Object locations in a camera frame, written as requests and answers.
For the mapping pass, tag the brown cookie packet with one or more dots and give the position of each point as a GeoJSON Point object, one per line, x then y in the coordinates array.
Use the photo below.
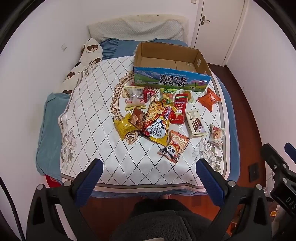
{"type": "Point", "coordinates": [138, 118]}

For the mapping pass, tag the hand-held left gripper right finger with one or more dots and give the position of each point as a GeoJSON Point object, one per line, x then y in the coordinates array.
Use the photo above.
{"type": "Point", "coordinates": [208, 178]}

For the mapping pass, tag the green bubble gum packet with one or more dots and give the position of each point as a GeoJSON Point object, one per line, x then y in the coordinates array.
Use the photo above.
{"type": "Point", "coordinates": [167, 95]}

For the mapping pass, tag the red object under bed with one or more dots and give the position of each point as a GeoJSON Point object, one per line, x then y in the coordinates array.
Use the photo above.
{"type": "Point", "coordinates": [52, 182]}

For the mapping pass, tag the small red snack packet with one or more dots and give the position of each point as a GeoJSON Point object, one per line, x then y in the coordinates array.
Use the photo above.
{"type": "Point", "coordinates": [148, 93]}

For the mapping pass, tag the small white cookie packet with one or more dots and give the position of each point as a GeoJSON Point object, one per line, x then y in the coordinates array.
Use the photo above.
{"type": "Point", "coordinates": [217, 134]}

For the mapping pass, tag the orange panda snack packet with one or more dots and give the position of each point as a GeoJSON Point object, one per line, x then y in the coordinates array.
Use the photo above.
{"type": "Point", "coordinates": [174, 144]}

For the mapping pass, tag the long red snack packet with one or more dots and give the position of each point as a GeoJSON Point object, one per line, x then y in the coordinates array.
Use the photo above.
{"type": "Point", "coordinates": [180, 111]}

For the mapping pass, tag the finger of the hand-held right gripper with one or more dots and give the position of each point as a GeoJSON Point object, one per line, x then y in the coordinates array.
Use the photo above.
{"type": "Point", "coordinates": [272, 157]}
{"type": "Point", "coordinates": [291, 151]}

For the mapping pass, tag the white door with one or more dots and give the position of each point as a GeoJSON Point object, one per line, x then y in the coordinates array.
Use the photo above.
{"type": "Point", "coordinates": [219, 30]}

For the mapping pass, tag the clear snack packet yellow edge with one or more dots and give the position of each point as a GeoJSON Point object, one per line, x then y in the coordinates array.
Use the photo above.
{"type": "Point", "coordinates": [134, 98]}

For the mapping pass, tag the blue ruffled pillow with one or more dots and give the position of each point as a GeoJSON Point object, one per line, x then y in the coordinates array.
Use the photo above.
{"type": "Point", "coordinates": [120, 47]}

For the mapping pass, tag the cardboard box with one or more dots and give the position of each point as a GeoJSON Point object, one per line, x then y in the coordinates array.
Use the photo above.
{"type": "Point", "coordinates": [171, 80]}

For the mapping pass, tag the white chocolate biscuit packet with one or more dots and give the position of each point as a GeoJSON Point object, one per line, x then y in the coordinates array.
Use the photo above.
{"type": "Point", "coordinates": [195, 124]}

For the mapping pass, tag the black flat floor object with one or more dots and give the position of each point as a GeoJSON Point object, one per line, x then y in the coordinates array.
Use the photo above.
{"type": "Point", "coordinates": [253, 172]}

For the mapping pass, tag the bear print pillow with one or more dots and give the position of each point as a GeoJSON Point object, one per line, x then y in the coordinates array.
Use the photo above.
{"type": "Point", "coordinates": [89, 58]}

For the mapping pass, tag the small clear cake packet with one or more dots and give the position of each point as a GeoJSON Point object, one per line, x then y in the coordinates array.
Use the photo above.
{"type": "Point", "coordinates": [189, 95]}

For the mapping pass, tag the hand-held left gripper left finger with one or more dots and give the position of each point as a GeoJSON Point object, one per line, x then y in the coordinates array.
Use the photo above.
{"type": "Point", "coordinates": [92, 176]}

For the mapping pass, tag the large instant noodle packet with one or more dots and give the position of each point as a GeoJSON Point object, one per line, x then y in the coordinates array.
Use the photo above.
{"type": "Point", "coordinates": [157, 122]}

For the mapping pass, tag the white wall socket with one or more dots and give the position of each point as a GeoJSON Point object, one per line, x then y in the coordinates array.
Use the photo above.
{"type": "Point", "coordinates": [64, 48]}

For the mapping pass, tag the white diamond pattern quilt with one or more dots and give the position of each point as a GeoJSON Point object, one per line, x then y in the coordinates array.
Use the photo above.
{"type": "Point", "coordinates": [97, 120]}

